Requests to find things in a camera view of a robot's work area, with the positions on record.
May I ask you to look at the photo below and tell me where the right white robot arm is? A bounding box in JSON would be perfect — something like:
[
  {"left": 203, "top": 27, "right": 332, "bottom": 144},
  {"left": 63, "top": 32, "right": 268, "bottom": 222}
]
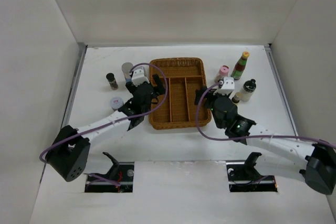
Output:
[{"left": 195, "top": 85, "right": 335, "bottom": 195}]

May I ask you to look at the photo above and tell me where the small brown-capped yellow bottle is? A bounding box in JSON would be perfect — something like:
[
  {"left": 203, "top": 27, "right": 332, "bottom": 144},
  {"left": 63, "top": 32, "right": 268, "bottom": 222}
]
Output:
[{"left": 232, "top": 92, "right": 242, "bottom": 104}]

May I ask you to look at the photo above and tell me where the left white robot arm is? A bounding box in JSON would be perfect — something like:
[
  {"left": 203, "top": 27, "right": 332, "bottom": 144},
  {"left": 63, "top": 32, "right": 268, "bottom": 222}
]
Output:
[{"left": 40, "top": 74, "right": 167, "bottom": 182}]

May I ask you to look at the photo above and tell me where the short jar white red lid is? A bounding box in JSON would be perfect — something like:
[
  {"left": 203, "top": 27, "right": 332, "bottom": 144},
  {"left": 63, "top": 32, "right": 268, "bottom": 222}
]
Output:
[{"left": 110, "top": 97, "right": 124, "bottom": 111}]

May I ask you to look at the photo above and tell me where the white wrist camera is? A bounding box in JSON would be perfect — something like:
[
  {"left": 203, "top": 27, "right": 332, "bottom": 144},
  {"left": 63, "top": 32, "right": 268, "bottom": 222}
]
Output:
[
  {"left": 214, "top": 77, "right": 235, "bottom": 97},
  {"left": 131, "top": 66, "right": 150, "bottom": 87}
]

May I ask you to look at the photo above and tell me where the brown wicker divided tray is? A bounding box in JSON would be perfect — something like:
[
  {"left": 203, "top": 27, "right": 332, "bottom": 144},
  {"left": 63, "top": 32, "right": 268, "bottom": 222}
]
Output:
[{"left": 149, "top": 58, "right": 206, "bottom": 130}]

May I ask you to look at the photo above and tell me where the red sauce bottle yellow cap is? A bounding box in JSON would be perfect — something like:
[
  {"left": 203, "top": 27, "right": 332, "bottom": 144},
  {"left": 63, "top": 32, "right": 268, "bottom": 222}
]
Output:
[{"left": 231, "top": 51, "right": 250, "bottom": 80}]

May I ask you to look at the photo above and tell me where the purple cable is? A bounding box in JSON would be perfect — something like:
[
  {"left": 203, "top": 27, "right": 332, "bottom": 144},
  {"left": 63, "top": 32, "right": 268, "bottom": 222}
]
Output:
[
  {"left": 39, "top": 62, "right": 169, "bottom": 164},
  {"left": 195, "top": 82, "right": 336, "bottom": 149}
]

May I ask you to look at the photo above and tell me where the small black-capped spice bottle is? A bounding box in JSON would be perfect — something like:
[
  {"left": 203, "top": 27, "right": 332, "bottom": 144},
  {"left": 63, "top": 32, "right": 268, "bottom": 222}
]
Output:
[{"left": 106, "top": 73, "right": 119, "bottom": 90}]

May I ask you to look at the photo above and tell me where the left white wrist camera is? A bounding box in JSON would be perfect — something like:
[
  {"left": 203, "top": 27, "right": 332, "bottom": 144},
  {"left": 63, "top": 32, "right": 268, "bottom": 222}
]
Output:
[{"left": 131, "top": 66, "right": 150, "bottom": 87}]

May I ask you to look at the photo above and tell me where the tall jar silver lid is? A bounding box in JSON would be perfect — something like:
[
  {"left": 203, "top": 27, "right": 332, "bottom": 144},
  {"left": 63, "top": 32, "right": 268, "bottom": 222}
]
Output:
[{"left": 121, "top": 62, "right": 133, "bottom": 82}]

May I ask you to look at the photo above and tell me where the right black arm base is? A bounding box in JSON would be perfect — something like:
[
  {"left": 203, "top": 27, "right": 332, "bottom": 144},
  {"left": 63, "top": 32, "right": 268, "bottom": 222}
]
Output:
[{"left": 226, "top": 152, "right": 278, "bottom": 193}]

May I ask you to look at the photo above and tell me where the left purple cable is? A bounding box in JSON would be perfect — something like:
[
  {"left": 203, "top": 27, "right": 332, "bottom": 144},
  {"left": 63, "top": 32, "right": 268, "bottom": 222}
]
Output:
[{"left": 39, "top": 62, "right": 169, "bottom": 164}]

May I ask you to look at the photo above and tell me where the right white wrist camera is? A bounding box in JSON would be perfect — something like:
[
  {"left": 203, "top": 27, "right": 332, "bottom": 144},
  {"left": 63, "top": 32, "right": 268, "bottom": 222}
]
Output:
[{"left": 214, "top": 77, "right": 235, "bottom": 97}]

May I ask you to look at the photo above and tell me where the white bottle black cap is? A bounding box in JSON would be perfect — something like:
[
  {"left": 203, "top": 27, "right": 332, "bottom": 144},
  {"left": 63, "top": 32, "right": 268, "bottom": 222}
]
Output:
[{"left": 240, "top": 79, "right": 256, "bottom": 102}]

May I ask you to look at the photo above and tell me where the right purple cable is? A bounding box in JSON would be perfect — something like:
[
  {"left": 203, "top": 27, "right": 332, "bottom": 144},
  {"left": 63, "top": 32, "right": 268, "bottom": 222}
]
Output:
[{"left": 195, "top": 82, "right": 336, "bottom": 149}]

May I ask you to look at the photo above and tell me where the pink-capped spice jar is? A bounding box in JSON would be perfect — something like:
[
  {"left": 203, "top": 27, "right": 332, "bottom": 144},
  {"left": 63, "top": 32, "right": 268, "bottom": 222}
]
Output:
[{"left": 215, "top": 65, "right": 229, "bottom": 82}]

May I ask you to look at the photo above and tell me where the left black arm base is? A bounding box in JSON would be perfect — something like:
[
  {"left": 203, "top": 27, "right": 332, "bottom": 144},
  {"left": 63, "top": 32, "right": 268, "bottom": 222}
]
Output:
[{"left": 85, "top": 152, "right": 135, "bottom": 193}]

